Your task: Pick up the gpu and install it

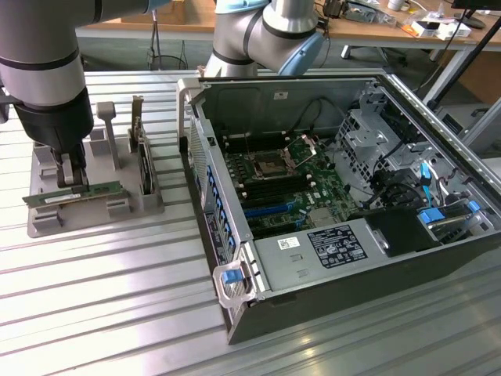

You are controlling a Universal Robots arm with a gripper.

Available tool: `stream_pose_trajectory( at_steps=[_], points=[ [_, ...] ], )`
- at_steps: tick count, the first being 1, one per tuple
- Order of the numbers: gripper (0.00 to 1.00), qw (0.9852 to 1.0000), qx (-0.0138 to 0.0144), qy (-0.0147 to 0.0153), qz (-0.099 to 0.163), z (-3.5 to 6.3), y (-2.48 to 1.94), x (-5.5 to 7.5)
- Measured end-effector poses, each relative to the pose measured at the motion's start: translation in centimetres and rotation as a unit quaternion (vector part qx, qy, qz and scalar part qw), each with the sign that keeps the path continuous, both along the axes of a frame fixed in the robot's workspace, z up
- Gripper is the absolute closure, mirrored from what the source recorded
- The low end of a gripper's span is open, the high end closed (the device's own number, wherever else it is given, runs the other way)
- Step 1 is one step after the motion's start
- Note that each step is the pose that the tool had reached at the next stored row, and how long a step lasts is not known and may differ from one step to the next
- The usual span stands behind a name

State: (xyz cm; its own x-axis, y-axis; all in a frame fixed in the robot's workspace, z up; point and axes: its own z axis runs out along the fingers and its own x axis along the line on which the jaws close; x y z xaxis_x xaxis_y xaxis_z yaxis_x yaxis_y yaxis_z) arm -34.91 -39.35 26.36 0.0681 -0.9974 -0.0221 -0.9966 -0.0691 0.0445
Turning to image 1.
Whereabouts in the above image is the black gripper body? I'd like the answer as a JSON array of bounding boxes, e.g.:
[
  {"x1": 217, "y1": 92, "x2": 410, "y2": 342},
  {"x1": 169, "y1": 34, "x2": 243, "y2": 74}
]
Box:
[{"x1": 15, "y1": 88, "x2": 95, "y2": 157}]

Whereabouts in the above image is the green RAM stick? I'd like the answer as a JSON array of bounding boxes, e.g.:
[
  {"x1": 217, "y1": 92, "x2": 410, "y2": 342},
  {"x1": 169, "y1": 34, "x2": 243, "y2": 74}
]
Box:
[{"x1": 21, "y1": 179, "x2": 129, "y2": 208}]

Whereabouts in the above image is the grey parts rack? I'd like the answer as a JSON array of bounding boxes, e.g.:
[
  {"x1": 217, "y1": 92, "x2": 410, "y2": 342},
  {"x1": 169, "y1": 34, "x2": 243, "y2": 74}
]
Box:
[{"x1": 26, "y1": 100, "x2": 165, "y2": 239}]

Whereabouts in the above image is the cardboard box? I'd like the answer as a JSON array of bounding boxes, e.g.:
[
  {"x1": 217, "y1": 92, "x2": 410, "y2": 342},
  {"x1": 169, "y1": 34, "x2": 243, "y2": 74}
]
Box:
[{"x1": 121, "y1": 0, "x2": 188, "y2": 24}]

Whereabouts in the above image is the wooden desk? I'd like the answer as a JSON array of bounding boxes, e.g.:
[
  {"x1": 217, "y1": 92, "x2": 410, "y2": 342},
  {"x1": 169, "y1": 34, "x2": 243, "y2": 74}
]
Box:
[
  {"x1": 76, "y1": 0, "x2": 217, "y2": 71},
  {"x1": 327, "y1": 0, "x2": 501, "y2": 105}
]

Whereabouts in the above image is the long black expansion slot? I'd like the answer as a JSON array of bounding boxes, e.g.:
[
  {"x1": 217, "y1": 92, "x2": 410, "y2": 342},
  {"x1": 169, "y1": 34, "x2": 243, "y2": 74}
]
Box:
[
  {"x1": 249, "y1": 219, "x2": 297, "y2": 238},
  {"x1": 241, "y1": 195, "x2": 289, "y2": 211}
]

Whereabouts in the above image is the CPU socket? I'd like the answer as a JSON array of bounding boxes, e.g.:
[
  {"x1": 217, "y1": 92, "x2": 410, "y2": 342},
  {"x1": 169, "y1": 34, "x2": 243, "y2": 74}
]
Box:
[{"x1": 252, "y1": 152, "x2": 293, "y2": 181}]

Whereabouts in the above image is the blue expansion slot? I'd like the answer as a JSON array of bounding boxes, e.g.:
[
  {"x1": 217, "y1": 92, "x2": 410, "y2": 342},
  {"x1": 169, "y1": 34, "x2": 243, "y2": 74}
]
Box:
[{"x1": 244, "y1": 203, "x2": 290, "y2": 220}]

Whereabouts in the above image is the grey power supply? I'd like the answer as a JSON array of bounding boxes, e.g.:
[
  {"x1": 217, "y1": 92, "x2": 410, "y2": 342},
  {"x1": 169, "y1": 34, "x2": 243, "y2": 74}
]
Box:
[{"x1": 250, "y1": 217, "x2": 392, "y2": 295}]

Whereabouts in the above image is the metal socket cover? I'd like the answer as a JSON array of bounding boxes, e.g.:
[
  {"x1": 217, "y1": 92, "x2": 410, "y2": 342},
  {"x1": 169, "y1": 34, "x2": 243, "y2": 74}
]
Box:
[{"x1": 284, "y1": 134, "x2": 319, "y2": 168}]

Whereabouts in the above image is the green motherboard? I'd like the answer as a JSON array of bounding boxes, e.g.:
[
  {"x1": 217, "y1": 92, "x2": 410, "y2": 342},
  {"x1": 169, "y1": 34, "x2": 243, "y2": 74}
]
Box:
[{"x1": 222, "y1": 132, "x2": 361, "y2": 240}]

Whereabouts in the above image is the silver chipset heatsink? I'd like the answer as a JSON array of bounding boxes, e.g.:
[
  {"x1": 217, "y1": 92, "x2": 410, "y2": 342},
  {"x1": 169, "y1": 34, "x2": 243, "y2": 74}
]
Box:
[{"x1": 308, "y1": 207, "x2": 333, "y2": 228}]

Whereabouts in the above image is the perforated metal drive cage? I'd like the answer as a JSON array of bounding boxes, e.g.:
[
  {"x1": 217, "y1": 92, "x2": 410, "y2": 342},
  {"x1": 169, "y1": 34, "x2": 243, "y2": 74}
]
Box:
[{"x1": 335, "y1": 88, "x2": 422, "y2": 195}]

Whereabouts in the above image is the open PC case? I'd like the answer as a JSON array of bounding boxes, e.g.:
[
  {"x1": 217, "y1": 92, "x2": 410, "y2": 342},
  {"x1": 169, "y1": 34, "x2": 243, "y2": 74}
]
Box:
[{"x1": 176, "y1": 70, "x2": 501, "y2": 346}]

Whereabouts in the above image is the blue drive bay latch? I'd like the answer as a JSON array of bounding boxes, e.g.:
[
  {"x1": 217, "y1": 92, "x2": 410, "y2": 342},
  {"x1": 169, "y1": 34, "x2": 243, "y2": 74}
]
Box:
[{"x1": 416, "y1": 209, "x2": 445, "y2": 226}]

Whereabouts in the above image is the metal disk bay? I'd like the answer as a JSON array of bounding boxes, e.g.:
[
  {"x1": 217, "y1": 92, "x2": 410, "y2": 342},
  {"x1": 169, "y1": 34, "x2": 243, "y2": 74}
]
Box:
[{"x1": 414, "y1": 195, "x2": 488, "y2": 246}]

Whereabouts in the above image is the white box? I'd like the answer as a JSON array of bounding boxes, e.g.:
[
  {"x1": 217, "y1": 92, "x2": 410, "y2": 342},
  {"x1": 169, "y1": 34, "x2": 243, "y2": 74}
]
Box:
[{"x1": 410, "y1": 19, "x2": 471, "y2": 41}]

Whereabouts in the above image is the black tripod pole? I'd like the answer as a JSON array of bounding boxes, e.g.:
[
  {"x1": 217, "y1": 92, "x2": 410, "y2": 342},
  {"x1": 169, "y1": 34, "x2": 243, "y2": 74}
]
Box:
[{"x1": 426, "y1": 17, "x2": 501, "y2": 111}]

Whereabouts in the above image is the grey computer case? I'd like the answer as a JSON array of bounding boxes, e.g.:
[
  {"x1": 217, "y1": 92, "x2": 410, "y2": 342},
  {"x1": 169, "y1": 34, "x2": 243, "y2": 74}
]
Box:
[{"x1": 433, "y1": 99, "x2": 501, "y2": 160}]

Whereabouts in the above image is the brown wooden panel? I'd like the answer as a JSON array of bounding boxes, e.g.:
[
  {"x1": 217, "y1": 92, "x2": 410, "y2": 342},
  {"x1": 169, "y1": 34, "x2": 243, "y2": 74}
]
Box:
[{"x1": 456, "y1": 50, "x2": 501, "y2": 106}]

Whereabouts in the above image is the black monitor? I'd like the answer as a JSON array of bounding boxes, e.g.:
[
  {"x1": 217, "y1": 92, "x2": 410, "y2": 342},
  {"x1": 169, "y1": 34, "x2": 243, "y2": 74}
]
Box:
[{"x1": 450, "y1": 0, "x2": 487, "y2": 29}]

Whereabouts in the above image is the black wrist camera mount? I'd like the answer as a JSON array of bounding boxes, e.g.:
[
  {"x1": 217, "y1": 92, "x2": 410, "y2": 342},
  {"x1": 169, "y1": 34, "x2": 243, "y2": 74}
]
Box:
[{"x1": 0, "y1": 88, "x2": 21, "y2": 125}]

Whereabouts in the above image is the graphics card with metal bracket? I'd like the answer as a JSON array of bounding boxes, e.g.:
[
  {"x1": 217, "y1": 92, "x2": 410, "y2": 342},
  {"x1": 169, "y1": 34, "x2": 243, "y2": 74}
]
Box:
[{"x1": 127, "y1": 95, "x2": 157, "y2": 197}]

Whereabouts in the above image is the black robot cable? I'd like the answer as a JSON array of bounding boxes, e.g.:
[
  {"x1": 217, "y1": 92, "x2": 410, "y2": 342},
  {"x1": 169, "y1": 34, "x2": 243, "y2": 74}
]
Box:
[{"x1": 146, "y1": 7, "x2": 163, "y2": 71}]

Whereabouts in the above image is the thin black wire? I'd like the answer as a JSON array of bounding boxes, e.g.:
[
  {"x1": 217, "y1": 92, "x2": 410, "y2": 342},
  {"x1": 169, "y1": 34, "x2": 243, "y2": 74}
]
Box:
[{"x1": 291, "y1": 97, "x2": 345, "y2": 134}]

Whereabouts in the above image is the black cable bundle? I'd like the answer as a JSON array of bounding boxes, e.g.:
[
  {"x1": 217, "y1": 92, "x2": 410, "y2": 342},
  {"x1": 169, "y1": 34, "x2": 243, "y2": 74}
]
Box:
[{"x1": 359, "y1": 135, "x2": 427, "y2": 211}]

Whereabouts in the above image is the blue data wire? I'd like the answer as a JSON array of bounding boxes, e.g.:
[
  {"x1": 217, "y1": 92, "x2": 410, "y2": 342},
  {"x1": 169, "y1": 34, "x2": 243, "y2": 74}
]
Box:
[{"x1": 418, "y1": 161, "x2": 434, "y2": 211}]

